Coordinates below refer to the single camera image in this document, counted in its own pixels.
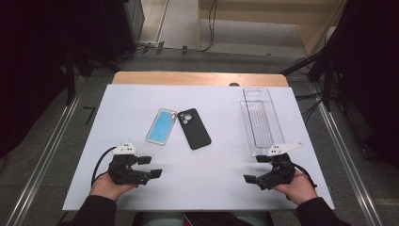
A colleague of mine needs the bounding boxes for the hand-held gripper cable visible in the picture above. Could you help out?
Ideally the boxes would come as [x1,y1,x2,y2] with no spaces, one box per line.
[90,146,119,187]
[293,163,318,189]

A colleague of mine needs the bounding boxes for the metal floor rail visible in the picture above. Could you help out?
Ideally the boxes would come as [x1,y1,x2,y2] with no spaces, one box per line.
[6,93,83,226]
[316,100,384,226]

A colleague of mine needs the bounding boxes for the right hand-held gripper cable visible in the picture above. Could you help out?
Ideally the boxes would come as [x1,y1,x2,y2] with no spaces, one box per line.
[293,163,318,189]

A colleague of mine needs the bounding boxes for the black stand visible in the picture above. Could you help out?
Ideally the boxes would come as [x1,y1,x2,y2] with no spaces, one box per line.
[280,51,335,112]
[63,43,121,106]

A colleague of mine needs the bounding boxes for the clear plastic tray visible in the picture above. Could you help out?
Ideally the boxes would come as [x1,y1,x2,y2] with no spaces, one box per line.
[239,87,286,158]

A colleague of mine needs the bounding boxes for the dark curtain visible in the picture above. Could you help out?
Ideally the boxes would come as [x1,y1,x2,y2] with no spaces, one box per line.
[0,0,106,159]
[313,0,399,169]

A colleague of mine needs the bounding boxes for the black phone case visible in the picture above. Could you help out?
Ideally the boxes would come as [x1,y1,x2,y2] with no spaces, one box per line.
[177,107,213,151]

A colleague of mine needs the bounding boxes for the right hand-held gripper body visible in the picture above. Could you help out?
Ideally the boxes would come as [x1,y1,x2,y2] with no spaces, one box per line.
[255,142,304,191]

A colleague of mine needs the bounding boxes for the person's left hand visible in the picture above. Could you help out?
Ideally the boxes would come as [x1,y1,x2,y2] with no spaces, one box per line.
[89,172,139,202]

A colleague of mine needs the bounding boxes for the person's right hand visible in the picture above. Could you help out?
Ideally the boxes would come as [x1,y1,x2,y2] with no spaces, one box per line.
[272,170,319,205]

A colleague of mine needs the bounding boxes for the shiny clear-edged phone case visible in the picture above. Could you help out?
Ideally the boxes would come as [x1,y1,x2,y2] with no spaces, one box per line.
[145,107,178,147]

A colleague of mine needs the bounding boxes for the light wooden furniture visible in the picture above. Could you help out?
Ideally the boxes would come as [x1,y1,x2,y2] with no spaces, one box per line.
[197,0,347,57]

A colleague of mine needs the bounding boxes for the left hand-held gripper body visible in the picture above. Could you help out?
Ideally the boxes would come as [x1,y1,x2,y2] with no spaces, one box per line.
[107,142,152,186]

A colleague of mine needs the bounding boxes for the black floor cables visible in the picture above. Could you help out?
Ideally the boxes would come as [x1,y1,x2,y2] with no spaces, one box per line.
[295,91,325,124]

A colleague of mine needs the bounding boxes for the black hanging cable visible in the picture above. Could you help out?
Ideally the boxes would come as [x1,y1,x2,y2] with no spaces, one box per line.
[187,0,219,53]

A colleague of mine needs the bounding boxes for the left hand-held gripper cable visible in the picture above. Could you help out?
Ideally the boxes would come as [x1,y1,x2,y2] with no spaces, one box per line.
[90,146,119,187]

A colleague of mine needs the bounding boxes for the black cabinet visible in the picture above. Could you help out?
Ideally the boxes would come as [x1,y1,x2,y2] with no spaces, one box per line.
[102,0,146,61]

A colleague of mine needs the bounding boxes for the white board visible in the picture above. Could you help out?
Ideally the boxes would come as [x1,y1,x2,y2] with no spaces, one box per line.
[61,84,335,212]

